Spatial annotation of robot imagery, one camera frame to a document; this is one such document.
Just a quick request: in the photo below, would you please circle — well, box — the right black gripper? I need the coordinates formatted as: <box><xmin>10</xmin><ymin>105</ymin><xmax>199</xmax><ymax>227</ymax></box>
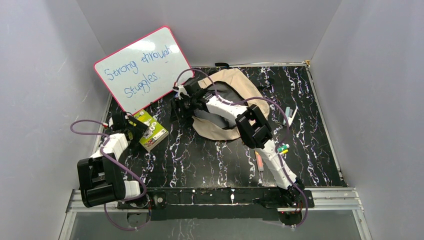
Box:
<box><xmin>168</xmin><ymin>96</ymin><xmax>198</xmax><ymax>124</ymax></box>

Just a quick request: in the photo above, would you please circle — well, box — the green book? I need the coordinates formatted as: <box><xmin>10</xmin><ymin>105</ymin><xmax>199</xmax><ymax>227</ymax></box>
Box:
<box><xmin>134</xmin><ymin>109</ymin><xmax>169</xmax><ymax>152</ymax></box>

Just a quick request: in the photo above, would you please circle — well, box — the beige backpack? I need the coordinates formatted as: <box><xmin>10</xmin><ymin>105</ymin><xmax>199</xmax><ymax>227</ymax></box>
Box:
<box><xmin>192</xmin><ymin>68</ymin><xmax>270</xmax><ymax>141</ymax></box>

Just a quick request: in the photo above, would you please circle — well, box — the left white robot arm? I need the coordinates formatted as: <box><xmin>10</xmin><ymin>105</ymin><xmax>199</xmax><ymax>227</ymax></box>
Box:
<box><xmin>77</xmin><ymin>112</ymin><xmax>150</xmax><ymax>208</ymax></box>

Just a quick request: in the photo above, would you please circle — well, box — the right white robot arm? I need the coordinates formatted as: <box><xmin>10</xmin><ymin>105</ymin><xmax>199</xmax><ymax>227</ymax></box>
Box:
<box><xmin>172</xmin><ymin>78</ymin><xmax>305</xmax><ymax>207</ymax></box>

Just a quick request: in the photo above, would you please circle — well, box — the pink framed whiteboard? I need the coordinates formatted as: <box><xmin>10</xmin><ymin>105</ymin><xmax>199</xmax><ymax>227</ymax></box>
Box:
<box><xmin>93</xmin><ymin>26</ymin><xmax>195</xmax><ymax>114</ymax></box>

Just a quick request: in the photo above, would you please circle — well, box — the yellow pink highlighter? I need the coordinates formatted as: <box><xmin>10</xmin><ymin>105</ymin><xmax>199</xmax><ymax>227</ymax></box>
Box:
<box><xmin>254</xmin><ymin>151</ymin><xmax>264</xmax><ymax>172</ymax></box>

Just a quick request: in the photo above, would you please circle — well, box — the light blue eraser box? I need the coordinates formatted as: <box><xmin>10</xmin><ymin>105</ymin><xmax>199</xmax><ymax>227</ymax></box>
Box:
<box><xmin>283</xmin><ymin>106</ymin><xmax>298</xmax><ymax>127</ymax></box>

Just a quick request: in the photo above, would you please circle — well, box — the green white glue stick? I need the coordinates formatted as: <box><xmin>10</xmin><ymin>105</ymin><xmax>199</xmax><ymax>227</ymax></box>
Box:
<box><xmin>277</xmin><ymin>144</ymin><xmax>290</xmax><ymax>153</ymax></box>

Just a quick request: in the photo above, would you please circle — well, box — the yellow white pen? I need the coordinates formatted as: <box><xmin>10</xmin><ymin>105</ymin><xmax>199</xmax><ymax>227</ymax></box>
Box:
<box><xmin>280</xmin><ymin>149</ymin><xmax>289</xmax><ymax>155</ymax></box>

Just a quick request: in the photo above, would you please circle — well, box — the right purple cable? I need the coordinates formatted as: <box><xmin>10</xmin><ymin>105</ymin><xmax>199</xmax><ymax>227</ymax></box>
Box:
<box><xmin>173</xmin><ymin>68</ymin><xmax>310</xmax><ymax>229</ymax></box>

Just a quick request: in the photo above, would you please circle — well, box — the purple cable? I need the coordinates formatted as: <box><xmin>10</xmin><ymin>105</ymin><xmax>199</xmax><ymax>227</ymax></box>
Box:
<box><xmin>69</xmin><ymin>119</ymin><xmax>148</xmax><ymax>231</ymax></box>
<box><xmin>173</xmin><ymin>68</ymin><xmax>310</xmax><ymax>229</ymax></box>

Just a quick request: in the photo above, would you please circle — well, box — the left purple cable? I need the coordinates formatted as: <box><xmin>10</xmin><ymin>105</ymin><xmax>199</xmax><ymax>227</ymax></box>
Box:
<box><xmin>69</xmin><ymin>119</ymin><xmax>148</xmax><ymax>231</ymax></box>

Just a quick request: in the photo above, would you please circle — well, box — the black base frame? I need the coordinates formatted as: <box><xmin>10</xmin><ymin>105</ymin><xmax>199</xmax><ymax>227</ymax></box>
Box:
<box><xmin>117</xmin><ymin>186</ymin><xmax>315</xmax><ymax>226</ymax></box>

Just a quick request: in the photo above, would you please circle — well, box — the aluminium rail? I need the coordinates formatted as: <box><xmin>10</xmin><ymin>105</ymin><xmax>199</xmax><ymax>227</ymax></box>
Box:
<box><xmin>66</xmin><ymin>187</ymin><xmax>364</xmax><ymax>213</ymax></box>

